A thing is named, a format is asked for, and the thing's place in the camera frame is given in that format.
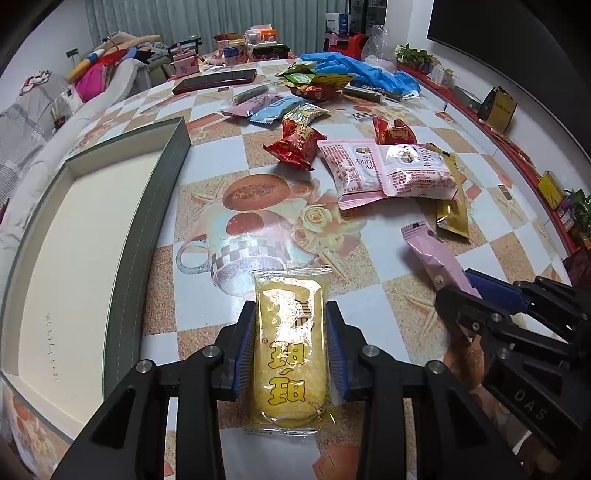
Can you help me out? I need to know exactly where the dark long snack packet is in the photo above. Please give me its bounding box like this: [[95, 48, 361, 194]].
[[342, 85, 386, 103]]

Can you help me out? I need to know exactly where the red long cabinet ledge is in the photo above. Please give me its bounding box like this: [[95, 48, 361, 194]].
[[397, 65, 591, 259]]

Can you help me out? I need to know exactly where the black yellow paper bag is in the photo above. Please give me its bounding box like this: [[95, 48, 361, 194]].
[[478, 86, 518, 134]]

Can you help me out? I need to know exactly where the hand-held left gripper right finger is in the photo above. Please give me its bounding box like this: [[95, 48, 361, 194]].
[[325, 300, 527, 480]]

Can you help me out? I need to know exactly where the yellow clear snack packet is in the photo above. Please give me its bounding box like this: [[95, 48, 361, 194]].
[[249, 267, 337, 437]]

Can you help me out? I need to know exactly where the shiny silver snack packet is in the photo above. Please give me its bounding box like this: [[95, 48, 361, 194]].
[[283, 104, 331, 127]]

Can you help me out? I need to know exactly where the black television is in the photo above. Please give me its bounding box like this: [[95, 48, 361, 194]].
[[427, 0, 591, 153]]

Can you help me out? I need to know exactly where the white red plush toy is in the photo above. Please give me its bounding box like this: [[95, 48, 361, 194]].
[[21, 70, 52, 95]]

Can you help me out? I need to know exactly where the green roll snack packet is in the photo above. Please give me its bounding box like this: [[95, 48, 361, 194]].
[[232, 84, 269, 104]]

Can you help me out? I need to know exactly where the blue white carton box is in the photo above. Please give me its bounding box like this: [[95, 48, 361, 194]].
[[324, 12, 352, 35]]

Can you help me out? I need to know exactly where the yellow red snack packet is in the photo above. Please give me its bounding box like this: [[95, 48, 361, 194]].
[[291, 74, 354, 102]]

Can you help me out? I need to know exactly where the pink printed snack packet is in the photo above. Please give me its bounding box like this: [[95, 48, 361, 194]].
[[318, 138, 389, 210], [376, 143, 455, 199]]

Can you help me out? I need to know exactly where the gold slim snack packet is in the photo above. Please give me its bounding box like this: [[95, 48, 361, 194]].
[[436, 154, 472, 239]]

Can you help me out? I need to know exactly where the clear plastic bag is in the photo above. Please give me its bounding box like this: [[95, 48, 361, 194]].
[[361, 25, 399, 75]]

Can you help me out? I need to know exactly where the black phone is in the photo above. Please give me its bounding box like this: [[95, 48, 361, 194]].
[[172, 69, 258, 95]]

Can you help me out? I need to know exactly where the light blue snack packet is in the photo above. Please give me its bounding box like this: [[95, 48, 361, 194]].
[[249, 95, 298, 125]]

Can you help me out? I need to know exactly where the dark rectangular box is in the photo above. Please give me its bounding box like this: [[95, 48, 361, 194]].
[[249, 43, 289, 62]]

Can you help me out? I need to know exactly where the grey green curtain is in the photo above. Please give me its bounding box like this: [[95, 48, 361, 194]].
[[88, 0, 386, 51]]

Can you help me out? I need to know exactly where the pink mug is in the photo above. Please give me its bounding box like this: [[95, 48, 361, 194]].
[[172, 50, 201, 78]]

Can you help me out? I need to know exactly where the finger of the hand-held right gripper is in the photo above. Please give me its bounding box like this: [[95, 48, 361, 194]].
[[465, 268, 591, 344], [434, 286, 591, 446]]

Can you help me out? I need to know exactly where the pile of colourful clothes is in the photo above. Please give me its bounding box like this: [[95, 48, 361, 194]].
[[69, 31, 176, 102]]

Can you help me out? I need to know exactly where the red plastic stool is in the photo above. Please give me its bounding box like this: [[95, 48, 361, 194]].
[[323, 32, 370, 56]]

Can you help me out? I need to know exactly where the grey covered sofa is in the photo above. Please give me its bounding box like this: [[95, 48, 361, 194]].
[[0, 32, 176, 259]]

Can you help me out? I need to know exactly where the green potted plant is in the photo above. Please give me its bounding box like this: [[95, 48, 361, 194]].
[[556, 188, 591, 241]]

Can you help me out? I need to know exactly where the grey shallow cardboard box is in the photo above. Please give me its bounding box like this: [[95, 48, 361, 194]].
[[0, 117, 191, 444]]

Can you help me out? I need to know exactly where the pale pink snack packet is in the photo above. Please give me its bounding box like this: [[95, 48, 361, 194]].
[[221, 92, 278, 118]]

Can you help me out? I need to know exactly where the blue plastic bag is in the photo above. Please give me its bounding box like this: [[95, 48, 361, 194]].
[[300, 52, 421, 100]]

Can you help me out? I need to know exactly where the yellow small box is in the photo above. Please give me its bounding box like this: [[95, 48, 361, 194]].
[[538, 172, 566, 210]]

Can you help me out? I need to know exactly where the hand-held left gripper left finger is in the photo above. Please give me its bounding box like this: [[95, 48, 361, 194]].
[[51, 300, 259, 480]]

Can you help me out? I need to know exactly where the round tin can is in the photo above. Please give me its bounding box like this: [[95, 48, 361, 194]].
[[224, 39, 247, 65]]

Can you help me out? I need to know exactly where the small leafy potted plant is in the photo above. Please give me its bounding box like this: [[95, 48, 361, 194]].
[[396, 43, 439, 75]]

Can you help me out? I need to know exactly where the pink slim snack packet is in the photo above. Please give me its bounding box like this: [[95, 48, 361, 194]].
[[401, 220, 483, 301]]

